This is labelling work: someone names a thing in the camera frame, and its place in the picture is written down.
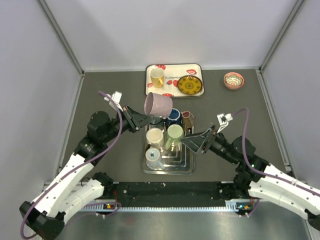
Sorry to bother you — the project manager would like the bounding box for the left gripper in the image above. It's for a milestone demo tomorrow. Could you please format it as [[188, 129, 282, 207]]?
[[102, 104, 155, 144]]

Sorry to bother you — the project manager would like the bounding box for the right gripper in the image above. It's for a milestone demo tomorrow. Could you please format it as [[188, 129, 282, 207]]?
[[180, 125, 238, 165]]

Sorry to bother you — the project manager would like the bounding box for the grey-blue faceted mug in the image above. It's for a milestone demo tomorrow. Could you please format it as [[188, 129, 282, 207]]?
[[150, 117, 165, 128]]

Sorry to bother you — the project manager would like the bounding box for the purple mug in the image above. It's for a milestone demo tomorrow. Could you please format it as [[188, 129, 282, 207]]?
[[144, 92, 173, 119]]

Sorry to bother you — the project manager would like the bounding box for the cream mug black handle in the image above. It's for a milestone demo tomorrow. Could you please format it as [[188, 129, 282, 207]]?
[[146, 128, 165, 151]]

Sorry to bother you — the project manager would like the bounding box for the brown striped mug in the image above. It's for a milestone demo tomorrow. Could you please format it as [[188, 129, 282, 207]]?
[[181, 110, 195, 131]]

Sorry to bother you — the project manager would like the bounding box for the light green mug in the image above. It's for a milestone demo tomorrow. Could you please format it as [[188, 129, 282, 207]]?
[[164, 124, 184, 151]]

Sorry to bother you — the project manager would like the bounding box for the dark blue mug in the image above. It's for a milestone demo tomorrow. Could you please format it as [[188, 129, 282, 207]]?
[[165, 108, 182, 127]]

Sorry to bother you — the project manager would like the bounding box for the light blue mug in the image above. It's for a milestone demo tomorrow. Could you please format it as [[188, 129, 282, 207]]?
[[145, 147, 165, 170]]

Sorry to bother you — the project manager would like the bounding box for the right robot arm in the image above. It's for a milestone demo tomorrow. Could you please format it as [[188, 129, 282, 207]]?
[[181, 127, 320, 230]]

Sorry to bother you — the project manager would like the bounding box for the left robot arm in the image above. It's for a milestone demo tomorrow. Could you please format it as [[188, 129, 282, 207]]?
[[19, 105, 153, 240]]

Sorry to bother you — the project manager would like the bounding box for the yellow mug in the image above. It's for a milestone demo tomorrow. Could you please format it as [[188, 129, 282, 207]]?
[[150, 68, 165, 88]]

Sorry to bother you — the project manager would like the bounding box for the silver metal tray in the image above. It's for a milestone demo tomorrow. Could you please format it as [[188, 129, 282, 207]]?
[[142, 118, 196, 175]]

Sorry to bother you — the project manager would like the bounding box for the strawberry pattern tray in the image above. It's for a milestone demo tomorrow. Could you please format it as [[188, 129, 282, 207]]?
[[145, 63, 205, 98]]

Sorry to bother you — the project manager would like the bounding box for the yellow patterned plate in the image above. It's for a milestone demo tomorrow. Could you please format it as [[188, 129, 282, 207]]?
[[177, 75, 204, 95]]

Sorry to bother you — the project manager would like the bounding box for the pink patterned bowl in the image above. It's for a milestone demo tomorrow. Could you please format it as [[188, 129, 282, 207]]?
[[223, 72, 245, 90]]

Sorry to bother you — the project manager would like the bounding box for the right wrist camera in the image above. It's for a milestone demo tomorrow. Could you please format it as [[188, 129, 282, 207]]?
[[217, 113, 233, 133]]

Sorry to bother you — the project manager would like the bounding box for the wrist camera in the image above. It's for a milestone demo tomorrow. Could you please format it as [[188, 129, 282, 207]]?
[[217, 113, 233, 133], [104, 91, 123, 112]]

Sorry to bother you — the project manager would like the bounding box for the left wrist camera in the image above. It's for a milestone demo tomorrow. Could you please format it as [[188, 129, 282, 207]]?
[[104, 91, 123, 112]]

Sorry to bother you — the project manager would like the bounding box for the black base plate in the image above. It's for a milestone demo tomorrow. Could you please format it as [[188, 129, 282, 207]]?
[[99, 181, 251, 207]]

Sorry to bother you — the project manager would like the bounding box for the white cable duct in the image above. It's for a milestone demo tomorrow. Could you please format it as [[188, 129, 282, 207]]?
[[80, 201, 253, 213]]

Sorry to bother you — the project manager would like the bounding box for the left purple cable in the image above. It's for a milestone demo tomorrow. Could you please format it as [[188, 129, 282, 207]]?
[[19, 91, 123, 238]]

